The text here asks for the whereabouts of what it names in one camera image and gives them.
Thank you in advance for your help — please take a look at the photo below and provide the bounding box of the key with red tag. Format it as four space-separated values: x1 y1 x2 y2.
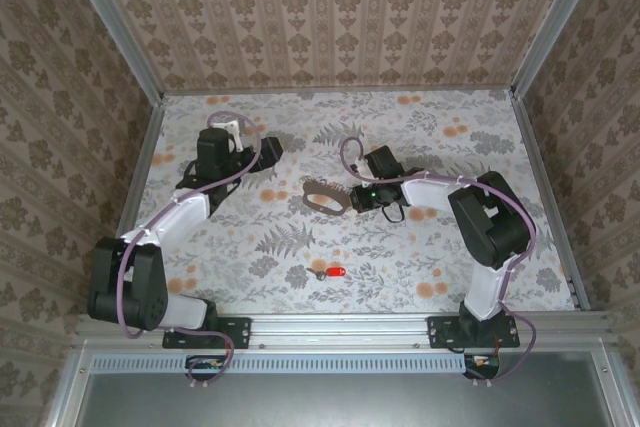
308 265 349 282

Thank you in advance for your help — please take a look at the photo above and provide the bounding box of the grey metal panel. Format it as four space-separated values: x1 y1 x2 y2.
74 351 621 427

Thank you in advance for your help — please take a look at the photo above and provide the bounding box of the aluminium frame post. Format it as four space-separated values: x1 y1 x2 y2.
59 0 166 103
509 0 609 98

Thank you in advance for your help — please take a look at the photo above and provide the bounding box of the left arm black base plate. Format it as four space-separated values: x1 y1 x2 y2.
162 315 251 350

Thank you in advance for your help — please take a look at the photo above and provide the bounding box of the black connector box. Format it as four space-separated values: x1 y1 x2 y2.
185 354 227 382
462 352 501 381

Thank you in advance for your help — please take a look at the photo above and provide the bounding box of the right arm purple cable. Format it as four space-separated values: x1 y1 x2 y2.
339 135 540 388

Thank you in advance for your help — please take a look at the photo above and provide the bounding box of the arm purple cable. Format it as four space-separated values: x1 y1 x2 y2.
339 135 540 388
115 110 264 388

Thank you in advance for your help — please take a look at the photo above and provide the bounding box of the grey slotted cable duct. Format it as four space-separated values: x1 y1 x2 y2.
92 352 474 374

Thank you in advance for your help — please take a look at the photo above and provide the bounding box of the floral table cover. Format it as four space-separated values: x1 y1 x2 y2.
112 89 581 316

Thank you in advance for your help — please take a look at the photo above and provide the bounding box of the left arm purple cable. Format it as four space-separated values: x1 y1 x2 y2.
115 110 264 388

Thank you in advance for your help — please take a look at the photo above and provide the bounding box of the aluminium mounting rail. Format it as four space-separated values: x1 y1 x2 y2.
74 311 614 348

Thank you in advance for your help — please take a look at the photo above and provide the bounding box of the aluminium side rail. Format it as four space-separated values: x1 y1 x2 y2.
512 91 591 311
97 96 164 313

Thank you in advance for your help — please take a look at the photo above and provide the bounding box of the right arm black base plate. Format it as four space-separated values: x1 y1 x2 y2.
427 315 521 350

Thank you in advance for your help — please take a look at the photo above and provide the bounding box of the metal keyring with many rings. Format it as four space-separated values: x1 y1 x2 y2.
299 175 351 218

